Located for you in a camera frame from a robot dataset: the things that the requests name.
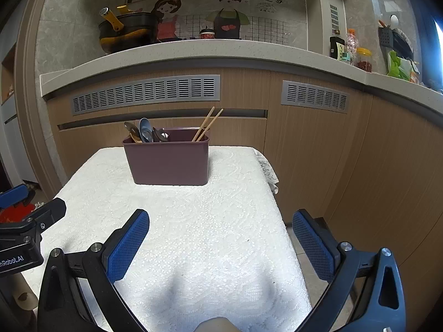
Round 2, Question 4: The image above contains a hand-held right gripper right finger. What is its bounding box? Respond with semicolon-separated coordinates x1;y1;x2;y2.
292;209;406;332

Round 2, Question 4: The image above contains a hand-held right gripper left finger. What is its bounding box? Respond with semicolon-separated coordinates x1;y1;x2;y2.
37;209;150;332

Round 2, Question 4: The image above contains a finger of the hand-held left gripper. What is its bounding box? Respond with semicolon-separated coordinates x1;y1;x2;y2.
0;184;31;210
0;198;67;246

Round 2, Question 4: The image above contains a purple plastic utensil holder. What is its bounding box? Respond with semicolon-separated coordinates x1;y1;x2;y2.
122;128;210;185

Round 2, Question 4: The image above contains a light blue plastic spoon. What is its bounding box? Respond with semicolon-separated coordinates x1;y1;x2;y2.
139;118;153;143

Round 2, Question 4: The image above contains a wooden chopstick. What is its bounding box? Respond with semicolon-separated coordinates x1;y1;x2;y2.
195;109;224;142
192;107;216;142

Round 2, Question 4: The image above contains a person's right hand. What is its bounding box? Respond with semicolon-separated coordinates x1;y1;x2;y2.
192;316;241;332

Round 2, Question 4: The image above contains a red plastic object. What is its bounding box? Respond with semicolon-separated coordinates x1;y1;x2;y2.
0;203;35;224

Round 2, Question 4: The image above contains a white lace tablecloth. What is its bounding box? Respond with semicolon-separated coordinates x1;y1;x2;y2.
21;145;314;332

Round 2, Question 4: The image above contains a grey patterned cloth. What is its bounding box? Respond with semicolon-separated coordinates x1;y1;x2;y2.
254;148;280;194

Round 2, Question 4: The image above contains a long grey vent grille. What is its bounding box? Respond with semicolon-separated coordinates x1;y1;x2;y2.
72;75;221;116

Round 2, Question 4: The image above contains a short grey vent grille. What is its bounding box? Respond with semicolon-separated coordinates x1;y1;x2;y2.
281;80;349;113

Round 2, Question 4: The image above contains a jar with yellow lid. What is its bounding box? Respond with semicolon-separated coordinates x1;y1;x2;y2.
356;48;372;73

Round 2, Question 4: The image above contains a green plastic bag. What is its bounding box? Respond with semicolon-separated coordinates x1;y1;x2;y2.
387;51;420;84

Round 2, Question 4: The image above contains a dark sauce bottle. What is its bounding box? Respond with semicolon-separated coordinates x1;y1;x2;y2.
329;36;346;58

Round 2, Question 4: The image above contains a clear bottle with orange cap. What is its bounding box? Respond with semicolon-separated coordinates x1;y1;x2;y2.
345;28;359;59

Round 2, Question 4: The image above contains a beige stone countertop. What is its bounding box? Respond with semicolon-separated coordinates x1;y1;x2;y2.
39;40;443;99

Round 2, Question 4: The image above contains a window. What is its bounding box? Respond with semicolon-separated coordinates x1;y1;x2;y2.
434;17;443;87

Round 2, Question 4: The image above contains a black pot with yellow handle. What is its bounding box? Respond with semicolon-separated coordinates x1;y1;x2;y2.
99;5;156;55

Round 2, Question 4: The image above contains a cartoon wall poster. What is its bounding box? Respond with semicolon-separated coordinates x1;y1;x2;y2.
128;0;308;47

